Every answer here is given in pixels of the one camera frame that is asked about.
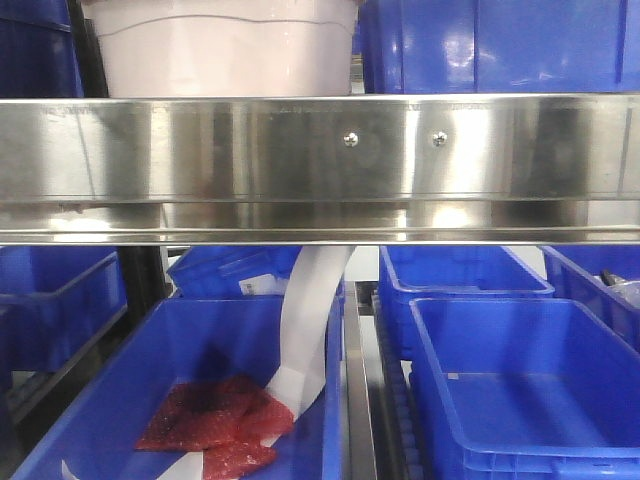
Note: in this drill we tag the blue bin rear centre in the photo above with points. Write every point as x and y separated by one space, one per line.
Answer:
234 272

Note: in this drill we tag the blue bin rear middle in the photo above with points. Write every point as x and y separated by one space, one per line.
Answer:
415 272

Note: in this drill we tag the blue bin upper right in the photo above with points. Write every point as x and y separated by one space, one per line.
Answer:
438 47

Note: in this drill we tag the blue empty bin front right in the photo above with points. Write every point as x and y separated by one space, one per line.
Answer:
523 389

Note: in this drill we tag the blue bin lower left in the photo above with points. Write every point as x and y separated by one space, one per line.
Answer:
54 299

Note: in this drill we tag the blue bin far right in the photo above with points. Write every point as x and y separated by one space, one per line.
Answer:
574 272

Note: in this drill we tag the blue bin with red bags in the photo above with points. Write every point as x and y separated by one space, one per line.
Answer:
180 341

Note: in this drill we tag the blue bin upper left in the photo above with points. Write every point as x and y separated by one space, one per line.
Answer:
37 52

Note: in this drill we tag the white paper strip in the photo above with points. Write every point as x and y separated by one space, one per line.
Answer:
310 325

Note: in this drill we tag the red bubble wrap bag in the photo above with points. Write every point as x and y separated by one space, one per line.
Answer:
228 421

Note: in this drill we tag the steel shelf rail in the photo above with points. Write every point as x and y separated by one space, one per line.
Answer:
452 169

